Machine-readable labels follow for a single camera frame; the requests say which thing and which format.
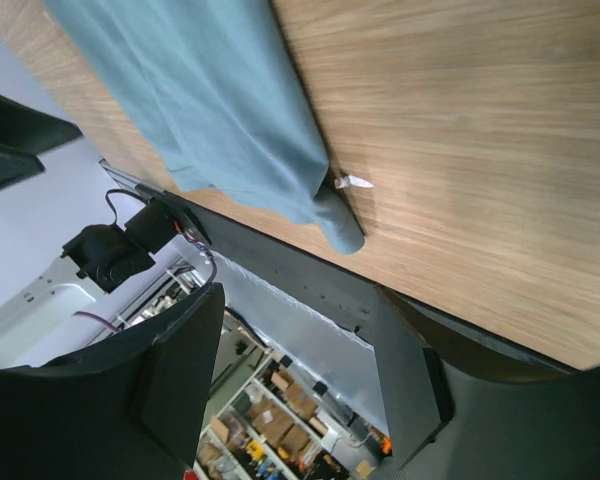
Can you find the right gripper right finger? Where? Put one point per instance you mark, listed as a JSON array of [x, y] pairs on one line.
[[457, 409]]

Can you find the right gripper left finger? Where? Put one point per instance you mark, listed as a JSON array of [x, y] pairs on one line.
[[128, 407]]

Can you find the grey blue t shirt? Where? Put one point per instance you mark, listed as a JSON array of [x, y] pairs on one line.
[[210, 85]]

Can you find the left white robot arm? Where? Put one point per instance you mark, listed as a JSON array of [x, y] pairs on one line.
[[37, 217]]

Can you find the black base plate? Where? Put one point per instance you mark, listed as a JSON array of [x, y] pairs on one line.
[[338, 294]]

